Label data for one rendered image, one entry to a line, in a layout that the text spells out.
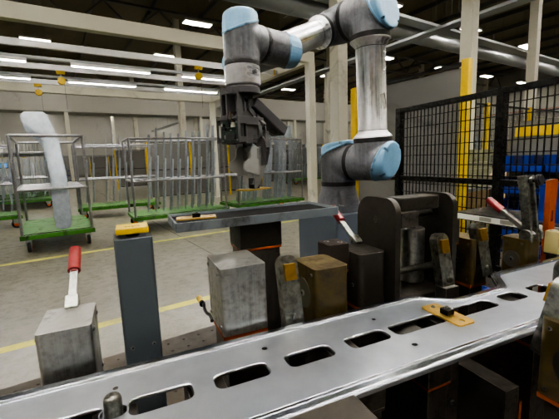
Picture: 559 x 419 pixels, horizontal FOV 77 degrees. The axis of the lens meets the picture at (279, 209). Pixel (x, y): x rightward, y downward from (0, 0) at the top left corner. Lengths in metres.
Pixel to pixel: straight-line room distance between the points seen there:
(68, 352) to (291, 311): 0.34
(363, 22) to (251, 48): 0.43
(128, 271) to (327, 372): 0.42
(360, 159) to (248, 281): 0.61
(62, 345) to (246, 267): 0.28
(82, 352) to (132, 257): 0.21
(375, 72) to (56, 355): 0.97
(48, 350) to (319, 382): 0.37
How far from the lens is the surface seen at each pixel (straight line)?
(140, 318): 0.78
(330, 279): 0.66
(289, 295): 0.64
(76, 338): 0.59
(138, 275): 0.75
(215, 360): 0.55
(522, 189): 1.11
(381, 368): 0.53
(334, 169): 1.15
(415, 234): 0.88
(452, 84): 3.32
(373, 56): 1.11
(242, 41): 0.77
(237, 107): 0.74
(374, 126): 1.08
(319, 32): 1.14
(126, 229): 0.73
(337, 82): 8.79
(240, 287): 0.59
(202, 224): 0.70
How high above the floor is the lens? 1.28
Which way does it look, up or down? 8 degrees down
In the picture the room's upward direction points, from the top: 2 degrees counter-clockwise
